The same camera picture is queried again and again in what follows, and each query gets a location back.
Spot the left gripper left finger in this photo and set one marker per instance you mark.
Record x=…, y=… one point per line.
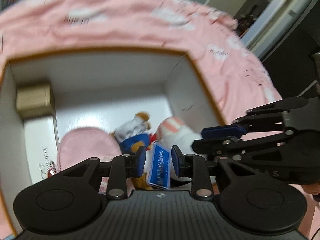
x=120, y=169

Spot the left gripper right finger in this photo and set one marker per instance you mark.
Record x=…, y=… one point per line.
x=198, y=170

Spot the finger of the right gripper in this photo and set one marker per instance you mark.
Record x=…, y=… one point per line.
x=223, y=131
x=213, y=145

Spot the blue Ocean Park tag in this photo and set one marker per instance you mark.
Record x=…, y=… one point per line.
x=159, y=172

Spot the Donald Duck plush toy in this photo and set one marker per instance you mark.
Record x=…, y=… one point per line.
x=130, y=136

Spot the pink striped white plush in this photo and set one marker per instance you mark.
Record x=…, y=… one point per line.
x=174, y=131

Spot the pink zip pouch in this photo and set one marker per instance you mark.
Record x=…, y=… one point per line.
x=83, y=143

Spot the gold gift box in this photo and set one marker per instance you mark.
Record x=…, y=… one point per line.
x=35, y=100

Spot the person's left hand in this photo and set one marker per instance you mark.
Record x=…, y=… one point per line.
x=313, y=189

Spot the orange cardboard storage box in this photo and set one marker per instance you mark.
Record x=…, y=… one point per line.
x=102, y=88

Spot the pink cloud print duvet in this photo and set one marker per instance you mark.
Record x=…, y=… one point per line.
x=72, y=204

